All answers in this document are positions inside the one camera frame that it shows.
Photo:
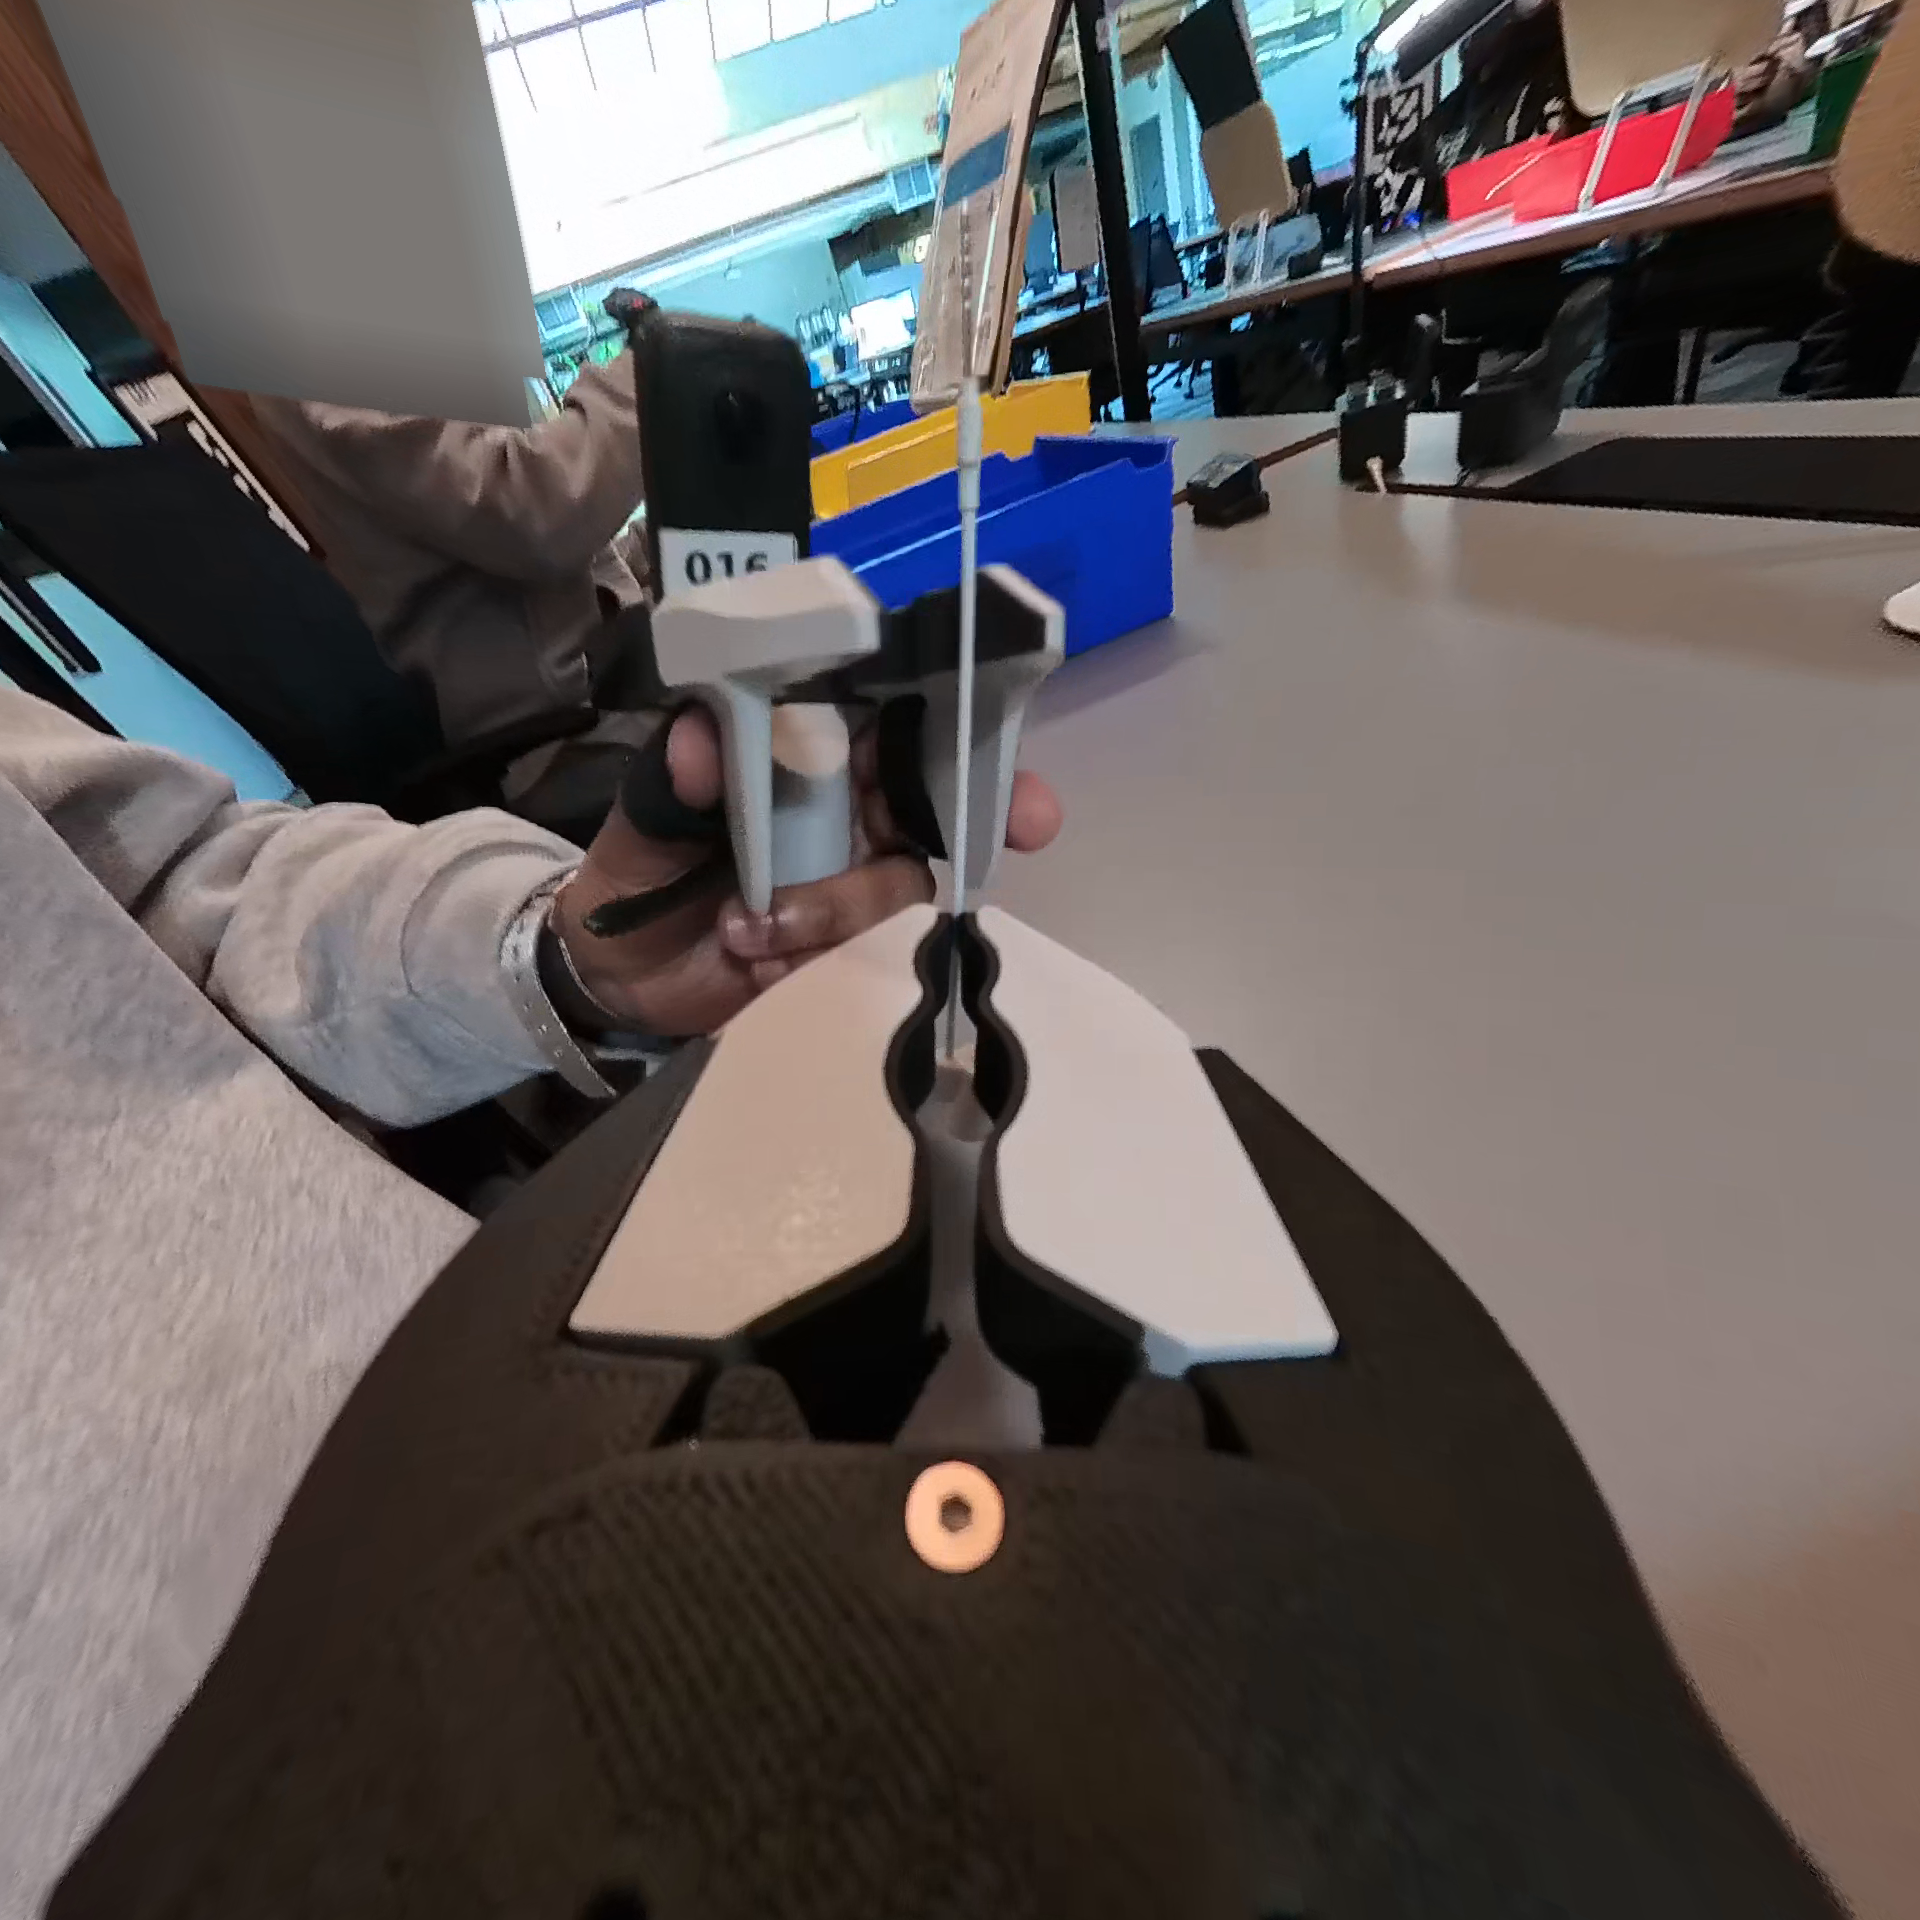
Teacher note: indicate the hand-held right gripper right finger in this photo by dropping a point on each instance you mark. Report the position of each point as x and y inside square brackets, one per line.
[1141, 1200]

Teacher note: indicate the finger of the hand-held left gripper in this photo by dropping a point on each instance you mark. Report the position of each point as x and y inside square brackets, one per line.
[764, 631]
[998, 751]

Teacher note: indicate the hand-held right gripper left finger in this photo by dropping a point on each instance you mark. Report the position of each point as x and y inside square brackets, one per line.
[764, 1184]

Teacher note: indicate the person's left forearm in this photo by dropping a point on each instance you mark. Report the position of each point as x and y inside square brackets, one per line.
[301, 931]

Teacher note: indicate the grey desk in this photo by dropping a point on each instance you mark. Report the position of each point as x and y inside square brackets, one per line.
[1501, 901]

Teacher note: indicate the black desk mat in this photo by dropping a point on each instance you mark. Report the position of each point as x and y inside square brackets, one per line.
[1724, 477]

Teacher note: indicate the person's left hand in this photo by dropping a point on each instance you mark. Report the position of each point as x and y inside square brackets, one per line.
[675, 961]

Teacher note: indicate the yellow plastic bin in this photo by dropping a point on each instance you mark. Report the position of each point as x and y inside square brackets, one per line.
[900, 450]

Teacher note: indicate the computer monitor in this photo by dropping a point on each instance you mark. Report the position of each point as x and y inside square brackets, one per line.
[883, 323]

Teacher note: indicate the blue plastic bin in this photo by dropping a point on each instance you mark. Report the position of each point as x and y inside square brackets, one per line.
[1094, 524]

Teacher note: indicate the silver wristwatch band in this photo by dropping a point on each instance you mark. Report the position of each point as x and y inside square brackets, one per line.
[541, 1004]

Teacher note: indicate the small black device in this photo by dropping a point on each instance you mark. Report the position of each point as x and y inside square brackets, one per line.
[1226, 488]

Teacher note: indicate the cardboard sign on stand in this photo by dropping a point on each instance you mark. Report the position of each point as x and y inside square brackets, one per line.
[990, 150]

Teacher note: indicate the black upright pole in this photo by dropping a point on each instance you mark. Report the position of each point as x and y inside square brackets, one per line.
[1111, 225]

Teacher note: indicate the black office chair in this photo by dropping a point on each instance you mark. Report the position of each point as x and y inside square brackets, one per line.
[181, 601]

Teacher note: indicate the black and cardboard panel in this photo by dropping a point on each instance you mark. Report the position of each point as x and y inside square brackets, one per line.
[1244, 164]

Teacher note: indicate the black rounded holder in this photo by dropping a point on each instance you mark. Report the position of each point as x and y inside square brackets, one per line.
[1515, 412]

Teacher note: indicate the grey zip hoodie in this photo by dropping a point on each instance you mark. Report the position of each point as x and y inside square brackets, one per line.
[150, 1424]

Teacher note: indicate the black and white marker board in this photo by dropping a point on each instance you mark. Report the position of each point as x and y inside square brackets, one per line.
[1403, 135]

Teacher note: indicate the red plastic bin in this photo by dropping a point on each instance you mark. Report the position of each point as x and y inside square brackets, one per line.
[1531, 189]

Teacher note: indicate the background work table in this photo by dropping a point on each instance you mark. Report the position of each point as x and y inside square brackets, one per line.
[1621, 225]

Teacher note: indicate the white item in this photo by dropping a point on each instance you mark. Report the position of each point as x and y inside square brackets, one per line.
[1904, 609]

